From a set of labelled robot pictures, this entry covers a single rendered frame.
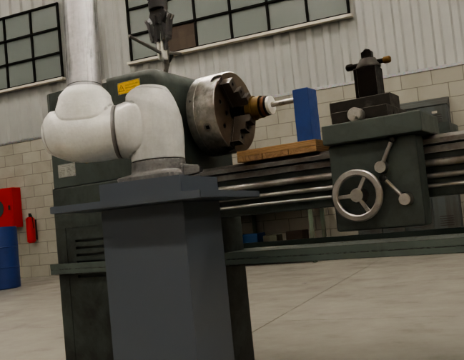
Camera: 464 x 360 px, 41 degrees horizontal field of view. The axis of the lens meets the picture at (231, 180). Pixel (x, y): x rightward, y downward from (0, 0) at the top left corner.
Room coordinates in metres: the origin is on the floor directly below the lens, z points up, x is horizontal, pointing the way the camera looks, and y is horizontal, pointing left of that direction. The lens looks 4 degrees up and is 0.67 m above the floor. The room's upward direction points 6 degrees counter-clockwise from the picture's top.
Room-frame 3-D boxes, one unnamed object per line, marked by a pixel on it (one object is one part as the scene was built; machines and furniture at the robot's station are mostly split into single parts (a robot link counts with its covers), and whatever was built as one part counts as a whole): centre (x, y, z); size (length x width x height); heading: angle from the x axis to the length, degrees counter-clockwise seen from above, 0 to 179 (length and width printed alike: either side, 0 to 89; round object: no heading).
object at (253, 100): (2.31, -0.13, 1.08); 0.09 x 0.09 x 0.09; 59
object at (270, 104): (2.26, -0.22, 1.08); 0.13 x 0.07 x 0.07; 59
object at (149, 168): (1.76, 0.18, 0.83); 0.22 x 0.18 x 0.06; 69
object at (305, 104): (2.21, -0.29, 1.00); 0.08 x 0.06 x 0.23; 149
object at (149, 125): (1.76, 0.21, 0.97); 0.18 x 0.16 x 0.22; 88
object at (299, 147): (2.24, -0.25, 0.89); 0.36 x 0.30 x 0.04; 149
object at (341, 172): (1.86, -0.43, 0.73); 0.27 x 0.12 x 0.27; 59
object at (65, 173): (2.58, 0.36, 1.06); 0.59 x 0.48 x 0.39; 59
